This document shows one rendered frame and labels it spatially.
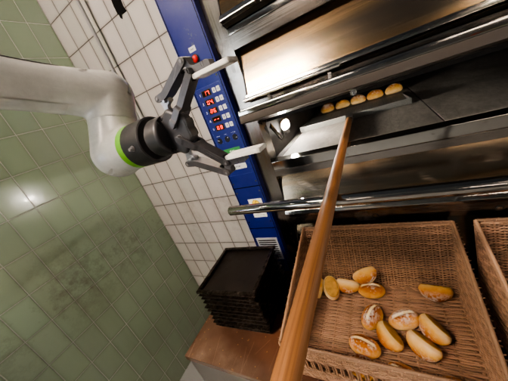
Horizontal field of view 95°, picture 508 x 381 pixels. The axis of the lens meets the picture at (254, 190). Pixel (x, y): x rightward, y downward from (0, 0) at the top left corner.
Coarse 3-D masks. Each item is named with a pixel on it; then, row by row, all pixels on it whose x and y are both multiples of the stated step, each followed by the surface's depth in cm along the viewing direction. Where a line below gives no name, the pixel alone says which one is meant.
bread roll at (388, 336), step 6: (378, 324) 78; (384, 324) 77; (378, 330) 77; (384, 330) 75; (390, 330) 76; (378, 336) 77; (384, 336) 75; (390, 336) 73; (396, 336) 74; (384, 342) 74; (390, 342) 73; (396, 342) 72; (402, 342) 73; (390, 348) 73; (396, 348) 72; (402, 348) 72
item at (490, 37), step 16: (496, 32) 49; (448, 48) 53; (464, 48) 52; (480, 48) 55; (400, 64) 58; (416, 64) 56; (432, 64) 62; (352, 80) 63; (368, 80) 62; (384, 80) 70; (304, 96) 70; (320, 96) 68; (336, 96) 82; (256, 112) 78; (272, 112) 76
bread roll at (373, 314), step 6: (372, 306) 85; (378, 306) 85; (366, 312) 84; (372, 312) 83; (378, 312) 83; (366, 318) 82; (372, 318) 82; (378, 318) 82; (366, 324) 82; (372, 324) 81
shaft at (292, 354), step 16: (336, 160) 69; (336, 176) 60; (336, 192) 54; (320, 208) 50; (320, 224) 43; (320, 240) 39; (320, 256) 37; (304, 272) 34; (320, 272) 34; (304, 288) 32; (304, 304) 30; (288, 320) 29; (304, 320) 28; (288, 336) 26; (304, 336) 26; (288, 352) 25; (304, 352) 25; (288, 368) 24
